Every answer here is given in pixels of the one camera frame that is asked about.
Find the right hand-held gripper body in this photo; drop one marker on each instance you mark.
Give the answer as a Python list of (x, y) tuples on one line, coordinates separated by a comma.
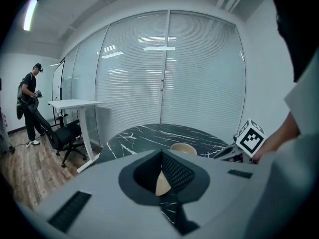
[(250, 138)]

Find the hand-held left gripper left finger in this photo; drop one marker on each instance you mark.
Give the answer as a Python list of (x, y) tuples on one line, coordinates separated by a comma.
[(145, 175)]

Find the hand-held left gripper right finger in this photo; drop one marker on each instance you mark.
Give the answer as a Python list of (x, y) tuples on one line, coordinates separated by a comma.
[(179, 175)]

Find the beige bowl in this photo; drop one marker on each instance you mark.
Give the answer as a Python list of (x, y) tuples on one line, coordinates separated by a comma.
[(184, 149), (163, 187)]

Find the person's right forearm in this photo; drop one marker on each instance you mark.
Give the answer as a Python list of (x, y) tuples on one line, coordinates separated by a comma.
[(282, 133)]

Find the person's white shirt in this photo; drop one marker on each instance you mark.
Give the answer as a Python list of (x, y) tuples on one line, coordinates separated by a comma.
[(299, 163)]

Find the white standing desk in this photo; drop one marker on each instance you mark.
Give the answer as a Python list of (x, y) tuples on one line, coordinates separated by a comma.
[(82, 123)]

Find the black office chair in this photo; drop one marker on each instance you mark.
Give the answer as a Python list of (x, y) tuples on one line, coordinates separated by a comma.
[(62, 136)]

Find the white window blinds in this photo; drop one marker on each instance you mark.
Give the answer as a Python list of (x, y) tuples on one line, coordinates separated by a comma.
[(174, 71)]

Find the white whiteboard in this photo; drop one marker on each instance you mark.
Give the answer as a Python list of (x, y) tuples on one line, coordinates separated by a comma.
[(57, 83)]

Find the ceiling light tube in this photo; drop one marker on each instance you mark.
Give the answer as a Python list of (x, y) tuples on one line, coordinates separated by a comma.
[(30, 14)]

